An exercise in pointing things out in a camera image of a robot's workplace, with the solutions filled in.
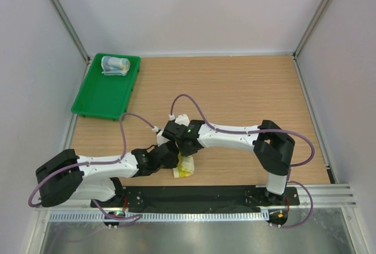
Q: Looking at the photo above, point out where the aluminium frame post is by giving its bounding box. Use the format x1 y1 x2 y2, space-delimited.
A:
293 0 332 60
50 0 90 64

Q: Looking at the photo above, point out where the green plastic tray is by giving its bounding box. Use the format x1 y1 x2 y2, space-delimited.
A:
71 53 141 121

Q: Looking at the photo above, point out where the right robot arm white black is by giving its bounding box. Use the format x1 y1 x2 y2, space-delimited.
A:
157 119 295 205

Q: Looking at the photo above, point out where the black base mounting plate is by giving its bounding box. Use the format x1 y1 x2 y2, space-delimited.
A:
97 185 300 214

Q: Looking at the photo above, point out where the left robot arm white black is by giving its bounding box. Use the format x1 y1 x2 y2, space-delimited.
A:
35 141 179 208

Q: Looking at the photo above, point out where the white slotted cable duct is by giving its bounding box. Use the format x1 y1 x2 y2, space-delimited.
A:
49 210 269 223

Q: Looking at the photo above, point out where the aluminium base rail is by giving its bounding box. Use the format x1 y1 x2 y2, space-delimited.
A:
47 184 355 209

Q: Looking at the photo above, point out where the blue polka dot towel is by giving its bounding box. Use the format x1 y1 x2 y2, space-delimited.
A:
101 56 130 76

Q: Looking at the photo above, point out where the right aluminium frame post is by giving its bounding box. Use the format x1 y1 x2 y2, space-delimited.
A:
293 0 332 60

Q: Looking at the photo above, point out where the yellow green patterned towel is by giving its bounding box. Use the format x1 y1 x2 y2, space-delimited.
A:
173 154 195 178

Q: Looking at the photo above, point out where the left aluminium frame post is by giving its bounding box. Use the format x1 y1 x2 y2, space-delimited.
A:
50 0 90 64

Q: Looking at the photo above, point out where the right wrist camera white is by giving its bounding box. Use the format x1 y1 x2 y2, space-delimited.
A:
169 114 190 126

